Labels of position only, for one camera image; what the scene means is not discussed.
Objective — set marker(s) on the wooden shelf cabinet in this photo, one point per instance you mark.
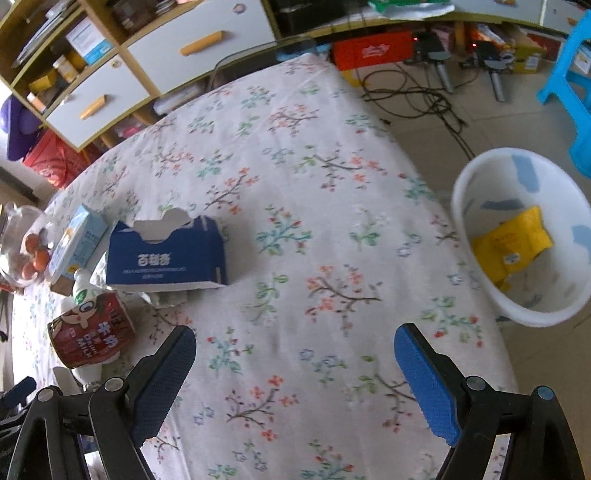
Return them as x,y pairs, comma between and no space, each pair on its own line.
134,64

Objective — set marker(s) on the green plastic bag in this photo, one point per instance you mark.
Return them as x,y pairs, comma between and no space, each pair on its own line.
406,5

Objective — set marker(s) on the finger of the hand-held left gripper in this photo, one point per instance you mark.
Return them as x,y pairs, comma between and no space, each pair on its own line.
21,390

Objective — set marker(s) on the clear glass jar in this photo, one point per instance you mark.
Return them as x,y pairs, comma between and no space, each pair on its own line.
14,258

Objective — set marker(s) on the light blue drink carton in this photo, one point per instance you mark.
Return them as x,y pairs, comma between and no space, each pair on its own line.
81,240

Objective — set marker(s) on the white plastic bin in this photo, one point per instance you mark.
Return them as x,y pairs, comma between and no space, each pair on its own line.
508,300

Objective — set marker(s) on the red milk can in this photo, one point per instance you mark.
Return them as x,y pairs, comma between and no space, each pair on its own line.
87,332

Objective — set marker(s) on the small orange fruit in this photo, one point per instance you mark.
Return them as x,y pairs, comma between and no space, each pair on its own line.
41,259
28,271
32,242

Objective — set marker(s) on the orange red cardboard box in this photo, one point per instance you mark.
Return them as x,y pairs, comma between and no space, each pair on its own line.
369,50

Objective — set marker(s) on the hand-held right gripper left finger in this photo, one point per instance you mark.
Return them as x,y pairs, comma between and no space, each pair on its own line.
161,387

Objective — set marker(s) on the navy cardboard box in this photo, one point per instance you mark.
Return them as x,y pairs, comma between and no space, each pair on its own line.
161,263

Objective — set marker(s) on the purple hat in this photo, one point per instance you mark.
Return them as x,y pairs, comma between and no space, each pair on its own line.
18,129

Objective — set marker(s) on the white green plastic bottle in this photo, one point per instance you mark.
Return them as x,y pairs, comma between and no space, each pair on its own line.
85,286

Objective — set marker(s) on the yellow snack packet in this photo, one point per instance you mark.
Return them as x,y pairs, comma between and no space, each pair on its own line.
512,244

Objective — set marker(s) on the light blue shelf box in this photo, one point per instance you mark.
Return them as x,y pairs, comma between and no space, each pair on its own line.
90,41

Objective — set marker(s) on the red bag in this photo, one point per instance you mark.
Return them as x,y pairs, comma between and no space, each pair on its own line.
55,159

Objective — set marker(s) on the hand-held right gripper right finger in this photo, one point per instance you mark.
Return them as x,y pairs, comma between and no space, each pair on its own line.
425,383

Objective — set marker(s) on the floral tablecloth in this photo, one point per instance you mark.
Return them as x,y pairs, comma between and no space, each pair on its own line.
300,207

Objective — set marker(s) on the plain white drawer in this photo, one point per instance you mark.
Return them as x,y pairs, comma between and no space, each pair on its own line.
106,92

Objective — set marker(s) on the blue plastic stool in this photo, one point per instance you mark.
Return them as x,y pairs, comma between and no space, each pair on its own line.
565,60

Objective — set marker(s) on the white drawer with round sticker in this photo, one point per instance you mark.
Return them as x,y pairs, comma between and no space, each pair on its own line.
184,50

